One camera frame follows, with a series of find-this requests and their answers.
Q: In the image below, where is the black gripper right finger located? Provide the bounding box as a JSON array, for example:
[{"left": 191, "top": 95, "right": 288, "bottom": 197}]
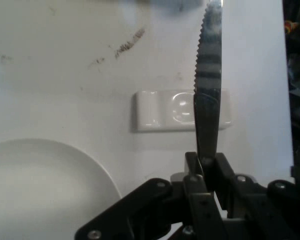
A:
[{"left": 204, "top": 152, "right": 300, "bottom": 240}]

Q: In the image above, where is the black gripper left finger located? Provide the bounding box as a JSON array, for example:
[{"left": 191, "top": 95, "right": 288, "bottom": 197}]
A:
[{"left": 74, "top": 151, "right": 226, "bottom": 240}]

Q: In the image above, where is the steel serrated table knife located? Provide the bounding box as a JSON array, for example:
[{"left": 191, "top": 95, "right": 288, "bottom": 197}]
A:
[{"left": 192, "top": 0, "right": 225, "bottom": 162}]

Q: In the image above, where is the white ceramic plate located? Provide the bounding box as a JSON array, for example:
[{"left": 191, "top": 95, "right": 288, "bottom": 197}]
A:
[{"left": 0, "top": 138, "right": 122, "bottom": 240}]

